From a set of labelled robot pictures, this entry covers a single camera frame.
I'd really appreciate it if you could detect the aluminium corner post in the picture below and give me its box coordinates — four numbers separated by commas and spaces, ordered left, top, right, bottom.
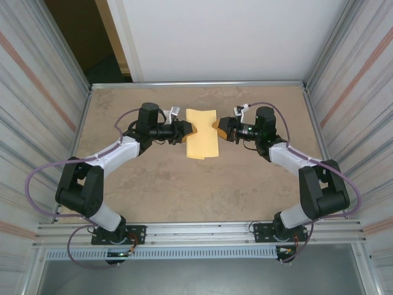
27, 0, 93, 93
302, 0, 362, 92

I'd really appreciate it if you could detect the connector board with orange wires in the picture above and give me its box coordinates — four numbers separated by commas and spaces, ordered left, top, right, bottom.
105, 235, 138, 266
276, 235, 300, 264

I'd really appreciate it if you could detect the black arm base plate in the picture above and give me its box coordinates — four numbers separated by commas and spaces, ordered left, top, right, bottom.
253, 221, 309, 243
91, 225, 146, 246

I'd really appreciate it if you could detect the wide aluminium mounting rail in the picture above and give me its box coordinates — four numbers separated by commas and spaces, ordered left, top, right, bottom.
32, 218, 368, 246

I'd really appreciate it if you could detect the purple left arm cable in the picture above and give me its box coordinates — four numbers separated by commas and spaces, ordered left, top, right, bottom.
25, 108, 145, 270

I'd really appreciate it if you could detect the grey slotted cable duct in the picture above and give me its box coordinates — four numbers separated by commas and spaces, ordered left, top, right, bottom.
45, 246, 279, 261

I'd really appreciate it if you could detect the translucent corrugated side panel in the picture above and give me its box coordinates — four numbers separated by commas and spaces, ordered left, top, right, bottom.
0, 0, 91, 273
306, 0, 393, 273

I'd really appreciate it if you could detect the aluminium table side rail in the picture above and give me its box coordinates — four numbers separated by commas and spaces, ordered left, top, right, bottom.
55, 87, 93, 222
302, 87, 347, 219

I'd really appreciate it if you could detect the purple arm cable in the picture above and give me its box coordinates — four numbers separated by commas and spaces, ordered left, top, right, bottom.
247, 101, 362, 264
25, 108, 145, 270

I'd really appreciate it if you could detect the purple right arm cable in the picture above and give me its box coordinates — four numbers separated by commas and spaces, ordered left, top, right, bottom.
247, 101, 362, 264

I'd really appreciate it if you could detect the yellow paper sheet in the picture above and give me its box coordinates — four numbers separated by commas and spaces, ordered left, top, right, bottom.
185, 108, 220, 160

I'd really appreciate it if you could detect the grey metal sheet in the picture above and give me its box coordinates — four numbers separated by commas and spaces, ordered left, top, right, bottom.
36, 259, 369, 295

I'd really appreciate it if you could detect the thin aluminium table rail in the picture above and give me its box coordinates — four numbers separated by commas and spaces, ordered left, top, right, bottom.
88, 80, 308, 90

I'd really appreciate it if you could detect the cream door frame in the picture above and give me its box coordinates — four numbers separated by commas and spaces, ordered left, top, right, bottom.
94, 0, 133, 83

